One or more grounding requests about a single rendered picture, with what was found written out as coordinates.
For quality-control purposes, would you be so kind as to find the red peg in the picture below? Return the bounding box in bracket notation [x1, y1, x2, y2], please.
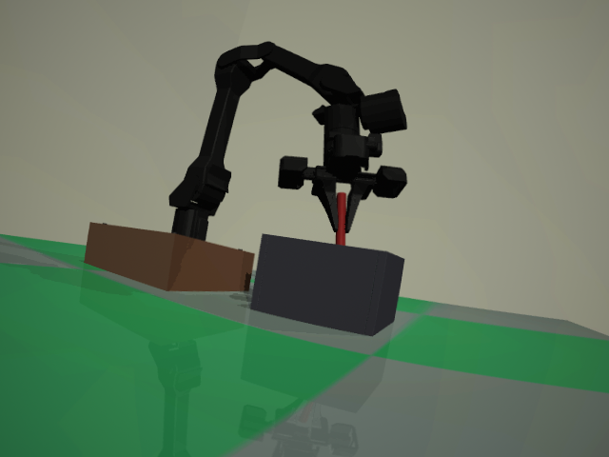
[336, 192, 346, 246]

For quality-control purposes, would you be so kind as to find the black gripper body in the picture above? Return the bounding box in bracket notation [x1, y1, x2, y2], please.
[278, 128, 407, 198]

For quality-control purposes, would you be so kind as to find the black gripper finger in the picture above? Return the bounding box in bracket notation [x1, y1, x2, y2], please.
[345, 179, 374, 233]
[311, 176, 339, 232]

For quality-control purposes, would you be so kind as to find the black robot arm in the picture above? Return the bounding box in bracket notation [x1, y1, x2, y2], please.
[169, 41, 407, 241]

